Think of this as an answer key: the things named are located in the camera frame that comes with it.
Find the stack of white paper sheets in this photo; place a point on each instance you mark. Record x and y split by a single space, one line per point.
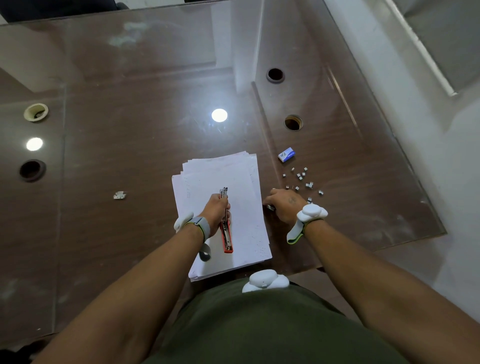
243 225

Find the blue staple box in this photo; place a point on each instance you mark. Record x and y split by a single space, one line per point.
286 154

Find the olive green shirt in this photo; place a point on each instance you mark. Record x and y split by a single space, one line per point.
270 330

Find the person's right forearm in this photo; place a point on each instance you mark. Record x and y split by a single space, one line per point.
378 296

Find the white tracker with grey wristband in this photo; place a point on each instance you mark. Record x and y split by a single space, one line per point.
201 224

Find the white chest tracker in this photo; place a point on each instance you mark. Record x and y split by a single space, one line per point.
264 280

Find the person's right hand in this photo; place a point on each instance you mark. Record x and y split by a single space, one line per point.
287 205

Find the person's right fingers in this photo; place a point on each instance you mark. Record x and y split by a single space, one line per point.
271 198

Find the white tracker with green-edged wristband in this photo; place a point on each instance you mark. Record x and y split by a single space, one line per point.
311 213

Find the person's left hand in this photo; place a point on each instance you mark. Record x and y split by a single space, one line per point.
213 213

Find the dark chair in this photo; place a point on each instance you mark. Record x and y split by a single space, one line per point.
60 9

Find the small white plastic clip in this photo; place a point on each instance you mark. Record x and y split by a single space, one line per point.
119 195

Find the scatter of silver staple pieces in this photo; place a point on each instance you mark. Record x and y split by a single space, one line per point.
300 176

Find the person's left fingers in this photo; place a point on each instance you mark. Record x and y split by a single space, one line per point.
223 202

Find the person's left forearm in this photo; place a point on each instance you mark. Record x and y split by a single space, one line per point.
127 296

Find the orange metal stapler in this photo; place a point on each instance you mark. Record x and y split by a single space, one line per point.
226 236

